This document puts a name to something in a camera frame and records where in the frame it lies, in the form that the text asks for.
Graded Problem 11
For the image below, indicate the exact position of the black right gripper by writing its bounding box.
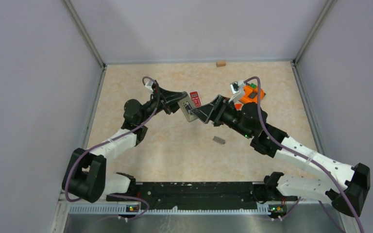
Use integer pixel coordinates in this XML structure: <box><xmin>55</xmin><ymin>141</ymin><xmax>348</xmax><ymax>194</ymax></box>
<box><xmin>190</xmin><ymin>95</ymin><xmax>253</xmax><ymax>139</ymax></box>

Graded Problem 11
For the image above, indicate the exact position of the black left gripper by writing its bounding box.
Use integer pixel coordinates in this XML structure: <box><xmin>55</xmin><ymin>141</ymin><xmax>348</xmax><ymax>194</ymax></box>
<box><xmin>138</xmin><ymin>85</ymin><xmax>189</xmax><ymax>124</ymax></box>

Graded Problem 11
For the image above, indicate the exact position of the grey remote control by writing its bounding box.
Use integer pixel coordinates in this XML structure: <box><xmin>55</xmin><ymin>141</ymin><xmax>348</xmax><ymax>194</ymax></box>
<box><xmin>178</xmin><ymin>95</ymin><xmax>198</xmax><ymax>122</ymax></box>

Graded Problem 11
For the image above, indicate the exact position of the grey battery cover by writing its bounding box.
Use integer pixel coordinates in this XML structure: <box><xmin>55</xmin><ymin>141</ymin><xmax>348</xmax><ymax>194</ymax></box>
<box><xmin>213</xmin><ymin>136</ymin><xmax>226</xmax><ymax>145</ymax></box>

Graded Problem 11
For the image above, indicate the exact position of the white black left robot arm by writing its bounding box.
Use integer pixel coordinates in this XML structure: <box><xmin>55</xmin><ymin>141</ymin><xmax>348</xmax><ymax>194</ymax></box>
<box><xmin>62</xmin><ymin>85</ymin><xmax>187</xmax><ymax>203</ymax></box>

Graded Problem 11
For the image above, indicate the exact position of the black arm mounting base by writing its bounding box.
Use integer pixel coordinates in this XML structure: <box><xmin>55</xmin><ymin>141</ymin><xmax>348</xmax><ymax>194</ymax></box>
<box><xmin>106</xmin><ymin>175</ymin><xmax>298</xmax><ymax>211</ymax></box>

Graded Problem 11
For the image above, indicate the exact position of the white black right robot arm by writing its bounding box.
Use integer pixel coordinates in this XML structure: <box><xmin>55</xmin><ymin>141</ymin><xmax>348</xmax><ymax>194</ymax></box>
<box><xmin>189</xmin><ymin>95</ymin><xmax>371</xmax><ymax>217</ymax></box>

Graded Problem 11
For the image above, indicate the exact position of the red white remote control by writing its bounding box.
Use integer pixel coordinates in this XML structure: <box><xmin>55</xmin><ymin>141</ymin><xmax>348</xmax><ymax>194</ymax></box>
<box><xmin>189</xmin><ymin>91</ymin><xmax>202</xmax><ymax>107</ymax></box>

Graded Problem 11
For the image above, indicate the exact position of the red wedge block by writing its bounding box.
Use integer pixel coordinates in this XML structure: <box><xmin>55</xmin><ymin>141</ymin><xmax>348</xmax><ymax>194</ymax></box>
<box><xmin>235</xmin><ymin>103</ymin><xmax>242</xmax><ymax>110</ymax></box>

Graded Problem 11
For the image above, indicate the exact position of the small wooden block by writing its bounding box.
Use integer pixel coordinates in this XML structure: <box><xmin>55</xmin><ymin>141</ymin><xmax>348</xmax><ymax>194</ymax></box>
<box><xmin>216</xmin><ymin>61</ymin><xmax>226</xmax><ymax>67</ymax></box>

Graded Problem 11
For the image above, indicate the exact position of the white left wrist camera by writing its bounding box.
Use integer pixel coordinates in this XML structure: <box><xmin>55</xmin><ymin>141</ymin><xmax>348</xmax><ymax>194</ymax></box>
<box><xmin>144</xmin><ymin>80</ymin><xmax>156</xmax><ymax>94</ymax></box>

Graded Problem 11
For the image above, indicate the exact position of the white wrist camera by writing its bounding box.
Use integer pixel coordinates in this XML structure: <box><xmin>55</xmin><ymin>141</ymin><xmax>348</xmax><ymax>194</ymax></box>
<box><xmin>144</xmin><ymin>80</ymin><xmax>156</xmax><ymax>94</ymax></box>
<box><xmin>229</xmin><ymin>80</ymin><xmax>246</xmax><ymax>103</ymax></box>

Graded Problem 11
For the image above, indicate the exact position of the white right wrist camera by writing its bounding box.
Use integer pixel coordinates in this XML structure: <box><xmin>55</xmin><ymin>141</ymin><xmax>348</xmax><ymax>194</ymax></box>
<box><xmin>229</xmin><ymin>80</ymin><xmax>246</xmax><ymax>103</ymax></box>

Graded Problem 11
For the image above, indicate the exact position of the orange ring toy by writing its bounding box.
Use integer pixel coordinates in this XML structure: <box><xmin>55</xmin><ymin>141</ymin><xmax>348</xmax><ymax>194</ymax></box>
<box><xmin>240</xmin><ymin>84</ymin><xmax>265</xmax><ymax>104</ymax></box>

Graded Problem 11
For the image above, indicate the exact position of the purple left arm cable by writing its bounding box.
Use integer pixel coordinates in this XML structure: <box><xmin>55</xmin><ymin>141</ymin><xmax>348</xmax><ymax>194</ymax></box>
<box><xmin>65</xmin><ymin>76</ymin><xmax>160</xmax><ymax>222</ymax></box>

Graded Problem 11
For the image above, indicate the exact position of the white cable duct strip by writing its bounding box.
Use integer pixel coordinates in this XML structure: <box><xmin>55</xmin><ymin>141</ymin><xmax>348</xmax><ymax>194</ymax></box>
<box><xmin>69</xmin><ymin>204</ymin><xmax>271</xmax><ymax>215</ymax></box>

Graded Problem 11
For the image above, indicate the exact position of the aluminium frame rail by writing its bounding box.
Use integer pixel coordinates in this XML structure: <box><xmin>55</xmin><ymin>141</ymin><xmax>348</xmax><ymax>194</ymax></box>
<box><xmin>292</xmin><ymin>0</ymin><xmax>339</xmax><ymax>65</ymax></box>

